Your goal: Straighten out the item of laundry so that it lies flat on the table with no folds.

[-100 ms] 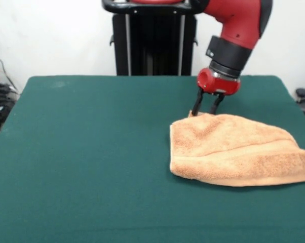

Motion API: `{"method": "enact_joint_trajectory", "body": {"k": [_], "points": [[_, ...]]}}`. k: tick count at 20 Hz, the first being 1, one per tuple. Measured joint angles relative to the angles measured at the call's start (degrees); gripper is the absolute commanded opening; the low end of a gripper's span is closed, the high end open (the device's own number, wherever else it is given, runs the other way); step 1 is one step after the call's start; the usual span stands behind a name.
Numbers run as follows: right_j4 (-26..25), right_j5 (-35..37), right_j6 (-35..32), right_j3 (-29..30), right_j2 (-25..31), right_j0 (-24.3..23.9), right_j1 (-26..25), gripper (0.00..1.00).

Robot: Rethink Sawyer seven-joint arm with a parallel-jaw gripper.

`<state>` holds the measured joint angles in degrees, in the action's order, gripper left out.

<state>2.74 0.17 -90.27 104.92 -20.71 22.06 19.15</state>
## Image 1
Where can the dark green table cloth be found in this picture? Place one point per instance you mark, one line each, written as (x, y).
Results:
(41, 182)

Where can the orange terry towel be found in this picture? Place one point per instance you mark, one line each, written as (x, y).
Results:
(231, 152)

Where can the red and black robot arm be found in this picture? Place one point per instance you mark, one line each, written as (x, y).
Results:
(238, 20)

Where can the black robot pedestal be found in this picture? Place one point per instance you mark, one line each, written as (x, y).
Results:
(152, 50)

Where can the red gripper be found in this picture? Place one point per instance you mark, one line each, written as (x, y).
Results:
(218, 86)

